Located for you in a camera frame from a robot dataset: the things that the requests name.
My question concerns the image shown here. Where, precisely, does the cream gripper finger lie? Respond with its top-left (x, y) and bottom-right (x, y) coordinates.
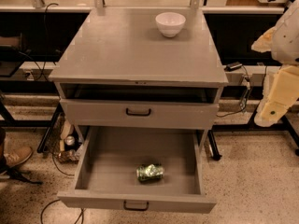
top-left (251, 27), bottom-right (275, 53)
top-left (254, 65), bottom-right (299, 127)

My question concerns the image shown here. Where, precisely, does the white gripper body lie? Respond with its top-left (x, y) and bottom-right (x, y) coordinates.
top-left (271, 0), bottom-right (299, 65)

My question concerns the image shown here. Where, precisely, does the crushed green soda can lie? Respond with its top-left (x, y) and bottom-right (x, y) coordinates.
top-left (135, 164), bottom-right (164, 182)

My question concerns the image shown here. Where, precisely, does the grey drawer cabinet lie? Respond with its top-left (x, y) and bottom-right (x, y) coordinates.
top-left (50, 7), bottom-right (228, 146)

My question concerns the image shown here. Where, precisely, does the open grey middle drawer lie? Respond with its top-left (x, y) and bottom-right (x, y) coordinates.
top-left (58, 127), bottom-right (216, 213)

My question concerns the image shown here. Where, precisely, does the closed grey top drawer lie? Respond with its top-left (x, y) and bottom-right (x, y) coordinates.
top-left (60, 99), bottom-right (219, 130)

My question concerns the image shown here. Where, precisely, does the small black device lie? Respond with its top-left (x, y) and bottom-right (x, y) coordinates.
top-left (224, 62), bottom-right (242, 72)

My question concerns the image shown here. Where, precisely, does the white ceramic bowl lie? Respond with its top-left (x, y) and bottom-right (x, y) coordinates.
top-left (155, 12), bottom-right (186, 37)

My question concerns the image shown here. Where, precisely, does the clutter pile beside cabinet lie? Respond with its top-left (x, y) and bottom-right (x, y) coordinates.
top-left (50, 117), bottom-right (82, 163)

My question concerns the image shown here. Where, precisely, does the long background workbench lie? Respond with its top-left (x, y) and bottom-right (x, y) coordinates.
top-left (0, 0), bottom-right (299, 79)

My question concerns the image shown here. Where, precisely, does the tan work boot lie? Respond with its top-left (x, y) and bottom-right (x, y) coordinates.
top-left (4, 147), bottom-right (33, 168)

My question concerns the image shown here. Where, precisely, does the black top drawer handle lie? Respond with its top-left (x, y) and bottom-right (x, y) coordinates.
top-left (125, 108), bottom-right (151, 117)

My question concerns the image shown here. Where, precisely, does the black drawer handle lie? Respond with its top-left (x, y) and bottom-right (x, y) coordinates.
top-left (125, 108), bottom-right (151, 117)
top-left (123, 201), bottom-right (150, 212)

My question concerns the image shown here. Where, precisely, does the black middle drawer handle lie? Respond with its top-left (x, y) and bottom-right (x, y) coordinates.
top-left (123, 201), bottom-right (150, 212)

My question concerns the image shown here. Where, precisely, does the black floor cable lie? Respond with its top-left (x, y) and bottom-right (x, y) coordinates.
top-left (39, 198), bottom-right (86, 224)

